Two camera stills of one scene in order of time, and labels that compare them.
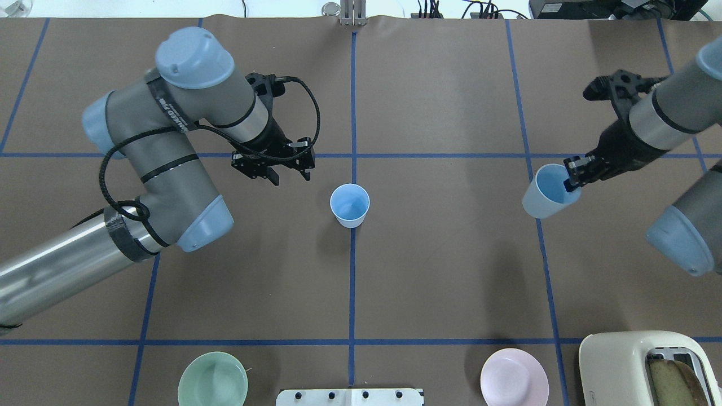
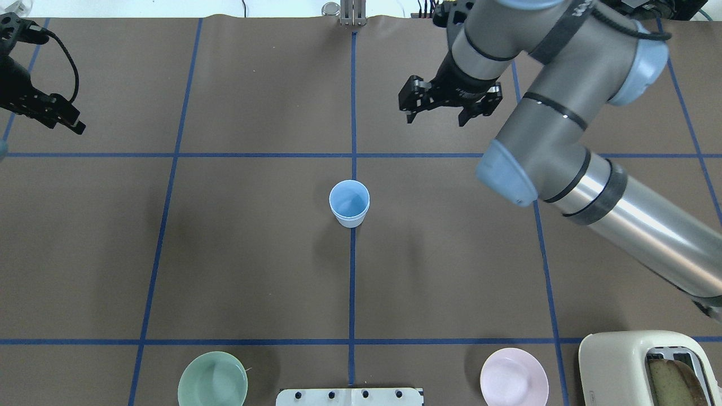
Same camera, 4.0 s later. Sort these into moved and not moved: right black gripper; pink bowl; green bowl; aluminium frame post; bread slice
Moved: right black gripper
Not moved: aluminium frame post; pink bowl; bread slice; green bowl
